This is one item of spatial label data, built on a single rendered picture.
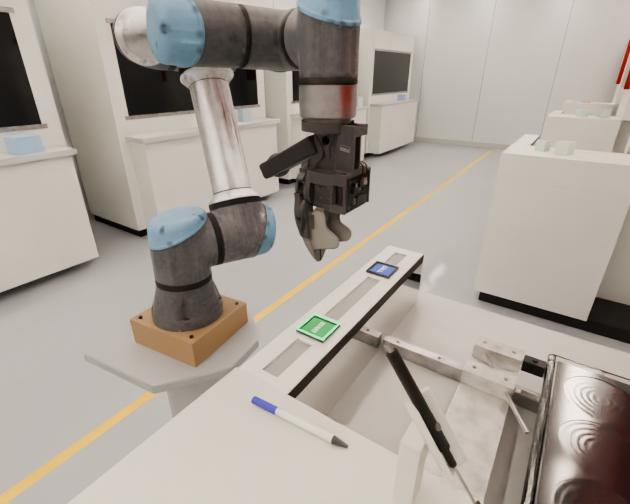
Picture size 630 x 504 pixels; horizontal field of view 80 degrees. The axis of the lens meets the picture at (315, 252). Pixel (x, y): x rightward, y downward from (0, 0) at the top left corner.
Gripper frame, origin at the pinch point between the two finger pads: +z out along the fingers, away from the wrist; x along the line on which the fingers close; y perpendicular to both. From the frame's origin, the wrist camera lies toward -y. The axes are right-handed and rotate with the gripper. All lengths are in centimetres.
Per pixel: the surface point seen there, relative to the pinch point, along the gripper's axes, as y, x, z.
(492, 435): 30.3, 2.1, 22.8
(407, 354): 11.6, 17.0, 27.1
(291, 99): -278, 356, 3
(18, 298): -255, 21, 110
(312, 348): 2.7, -4.8, 14.7
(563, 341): 38, 43, 29
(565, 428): 38.8, 7.5, 20.9
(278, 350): -1.5, -8.2, 14.7
